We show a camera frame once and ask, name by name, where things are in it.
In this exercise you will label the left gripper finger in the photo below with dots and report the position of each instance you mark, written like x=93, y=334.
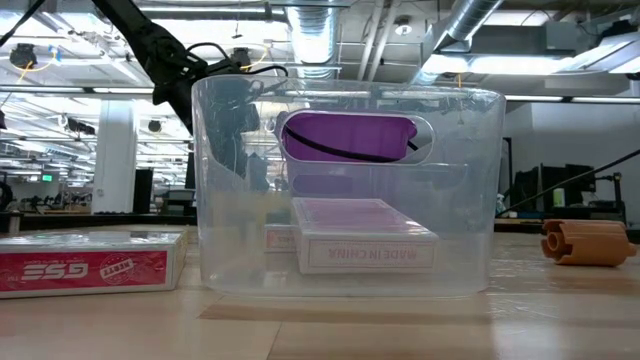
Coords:
x=257, y=172

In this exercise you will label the round black ceiling speaker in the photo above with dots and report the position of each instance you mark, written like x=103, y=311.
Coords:
x=155, y=126

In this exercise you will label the slanted silver spiral duct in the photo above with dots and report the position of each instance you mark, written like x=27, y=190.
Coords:
x=470, y=17

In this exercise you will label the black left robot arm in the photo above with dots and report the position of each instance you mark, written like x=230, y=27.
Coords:
x=155, y=50

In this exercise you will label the black ceiling camera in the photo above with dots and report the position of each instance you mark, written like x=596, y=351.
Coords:
x=244, y=54
x=22, y=55

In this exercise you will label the round ceiling fixture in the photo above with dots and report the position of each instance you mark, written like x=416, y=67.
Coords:
x=403, y=29

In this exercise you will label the purple plastic bucket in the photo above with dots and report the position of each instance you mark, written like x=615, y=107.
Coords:
x=350, y=135

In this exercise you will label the black stand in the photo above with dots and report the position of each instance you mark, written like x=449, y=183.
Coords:
x=619, y=195

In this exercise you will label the green exit sign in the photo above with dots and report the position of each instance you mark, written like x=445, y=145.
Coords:
x=47, y=177

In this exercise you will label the black monitors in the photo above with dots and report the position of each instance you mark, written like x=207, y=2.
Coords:
x=555, y=185

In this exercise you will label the clear plastic bin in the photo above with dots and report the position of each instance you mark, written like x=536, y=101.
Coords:
x=350, y=285

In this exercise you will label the brown toy block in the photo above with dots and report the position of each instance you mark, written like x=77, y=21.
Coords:
x=590, y=245

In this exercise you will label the wide silver spiral duct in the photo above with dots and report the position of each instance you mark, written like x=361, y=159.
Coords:
x=312, y=35

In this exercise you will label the long ceiling light panel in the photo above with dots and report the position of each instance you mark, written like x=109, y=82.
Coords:
x=500, y=64

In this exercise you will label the white pillar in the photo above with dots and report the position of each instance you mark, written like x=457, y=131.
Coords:
x=115, y=150

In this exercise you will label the black speaker box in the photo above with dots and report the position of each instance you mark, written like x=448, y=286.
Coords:
x=144, y=190

